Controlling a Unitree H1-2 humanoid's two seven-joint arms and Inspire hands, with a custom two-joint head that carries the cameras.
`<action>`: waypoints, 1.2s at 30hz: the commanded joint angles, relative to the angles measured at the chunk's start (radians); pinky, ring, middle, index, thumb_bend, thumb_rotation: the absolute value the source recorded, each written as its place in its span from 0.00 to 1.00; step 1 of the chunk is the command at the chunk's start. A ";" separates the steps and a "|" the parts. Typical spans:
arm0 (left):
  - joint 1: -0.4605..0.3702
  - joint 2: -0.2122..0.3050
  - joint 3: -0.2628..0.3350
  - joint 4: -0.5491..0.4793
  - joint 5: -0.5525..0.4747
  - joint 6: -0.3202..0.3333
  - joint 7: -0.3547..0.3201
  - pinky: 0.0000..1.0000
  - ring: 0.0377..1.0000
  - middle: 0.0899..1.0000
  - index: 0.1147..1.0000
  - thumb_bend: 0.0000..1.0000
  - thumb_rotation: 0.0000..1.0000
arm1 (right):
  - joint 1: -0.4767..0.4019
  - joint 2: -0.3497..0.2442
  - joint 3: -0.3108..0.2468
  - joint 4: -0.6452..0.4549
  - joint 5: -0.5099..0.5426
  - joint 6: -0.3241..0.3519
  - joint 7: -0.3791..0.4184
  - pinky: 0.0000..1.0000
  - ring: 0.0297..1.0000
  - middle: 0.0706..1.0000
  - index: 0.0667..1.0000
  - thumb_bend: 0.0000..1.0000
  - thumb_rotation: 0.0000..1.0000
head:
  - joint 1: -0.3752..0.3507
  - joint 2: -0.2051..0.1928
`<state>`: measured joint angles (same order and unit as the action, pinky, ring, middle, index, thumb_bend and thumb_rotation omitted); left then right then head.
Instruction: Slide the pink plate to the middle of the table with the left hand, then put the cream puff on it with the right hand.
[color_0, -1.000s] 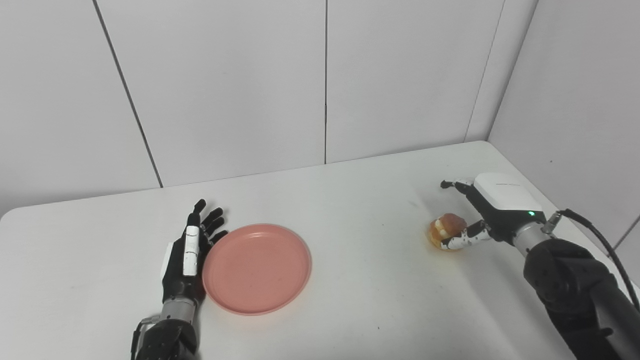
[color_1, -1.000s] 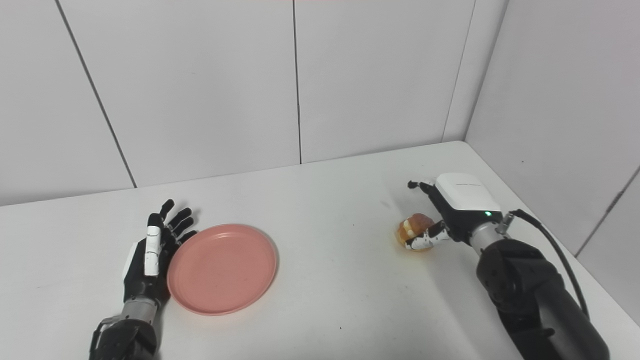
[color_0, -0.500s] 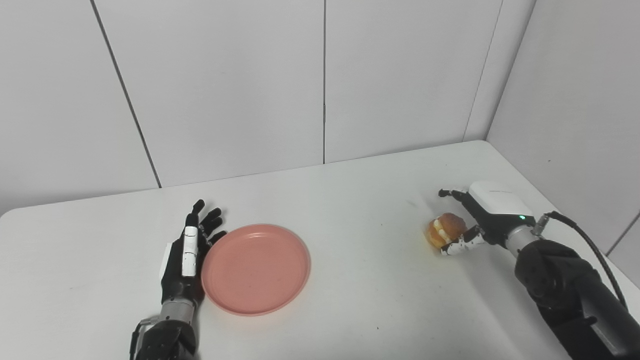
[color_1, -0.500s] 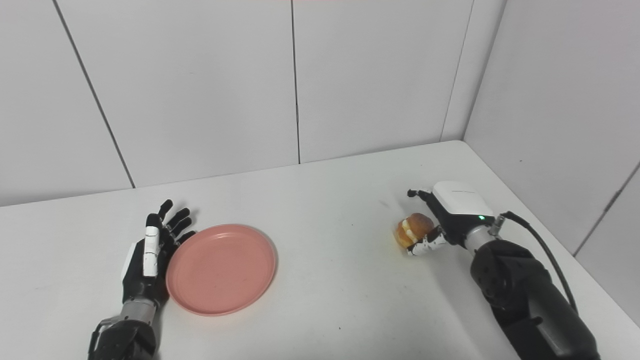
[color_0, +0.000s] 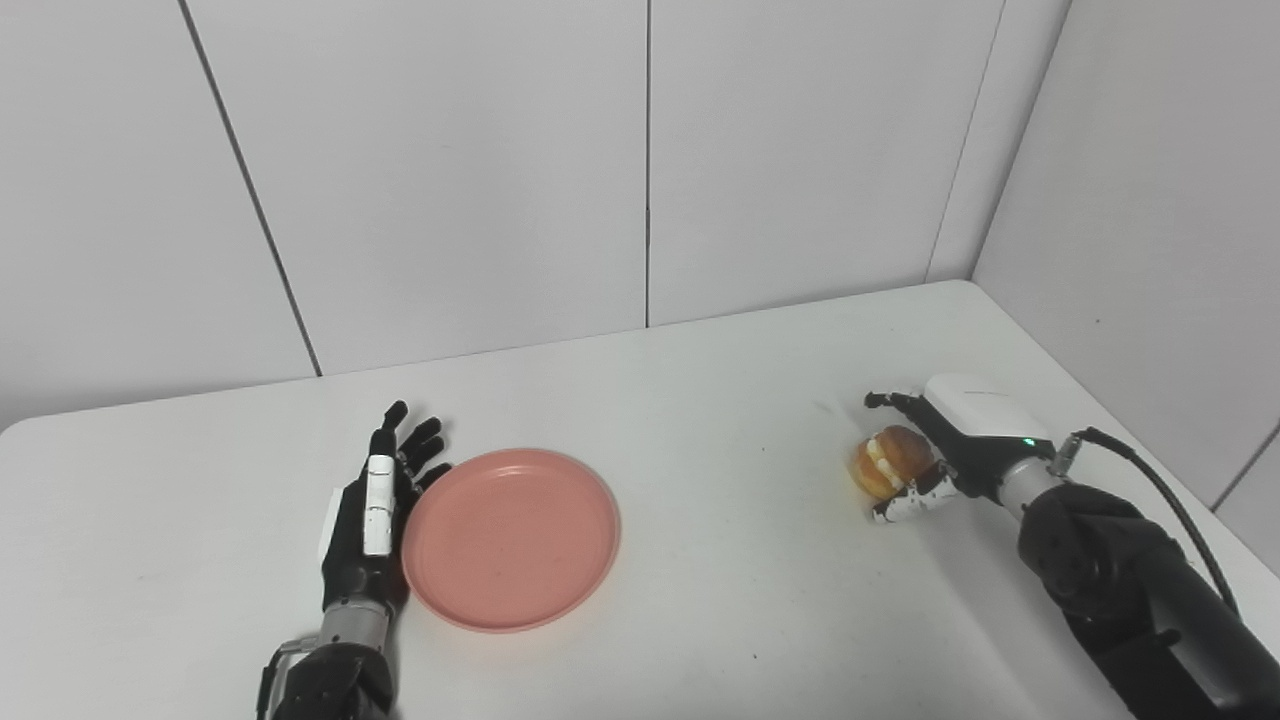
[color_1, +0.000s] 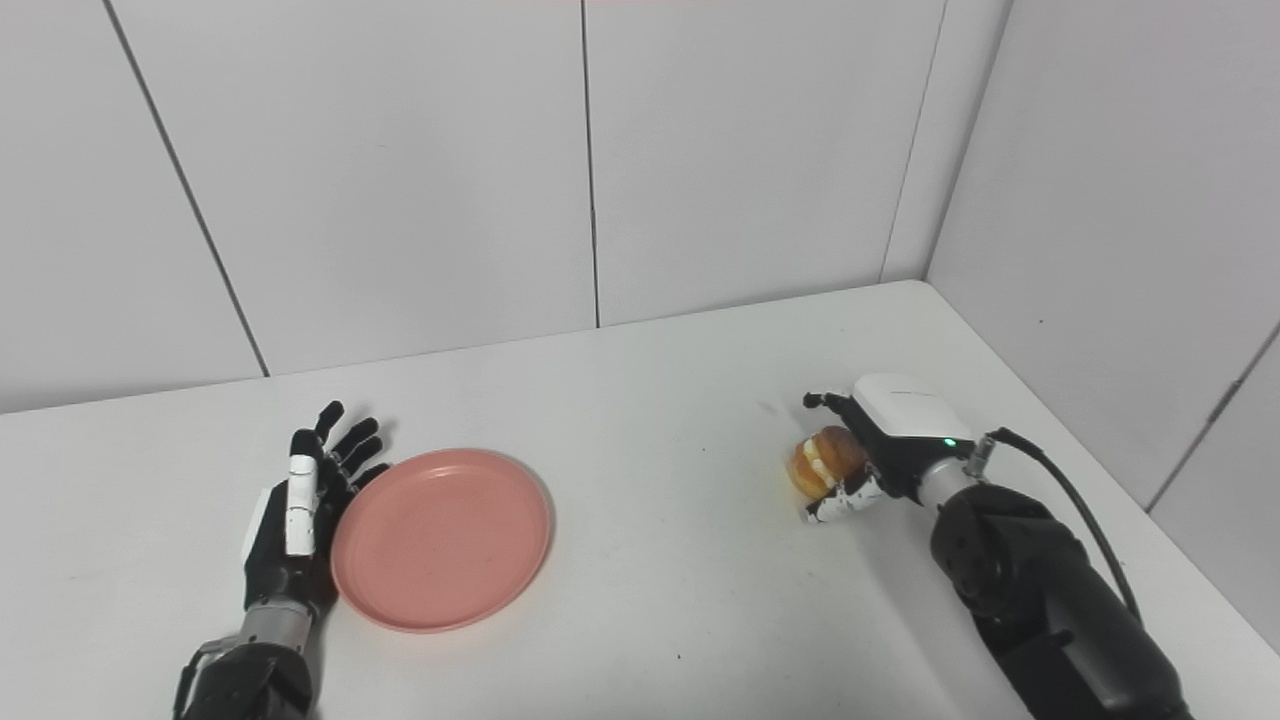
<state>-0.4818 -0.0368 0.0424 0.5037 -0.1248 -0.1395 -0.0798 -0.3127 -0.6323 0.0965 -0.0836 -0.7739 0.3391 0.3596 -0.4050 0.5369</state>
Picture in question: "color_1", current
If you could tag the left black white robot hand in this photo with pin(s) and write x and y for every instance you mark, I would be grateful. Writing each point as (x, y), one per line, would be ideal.
(300, 520)

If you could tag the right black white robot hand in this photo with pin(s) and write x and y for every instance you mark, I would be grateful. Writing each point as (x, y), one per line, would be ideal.
(890, 440)

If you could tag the cream puff pastry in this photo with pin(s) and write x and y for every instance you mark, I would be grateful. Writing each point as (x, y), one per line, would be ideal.
(825, 462)

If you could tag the pink round plate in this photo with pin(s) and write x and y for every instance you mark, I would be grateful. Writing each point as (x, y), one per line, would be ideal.
(441, 540)

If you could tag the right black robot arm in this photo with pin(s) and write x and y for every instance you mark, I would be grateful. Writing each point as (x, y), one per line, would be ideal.
(1040, 600)

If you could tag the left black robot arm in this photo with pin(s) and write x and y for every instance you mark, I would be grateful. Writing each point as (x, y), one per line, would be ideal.
(245, 665)

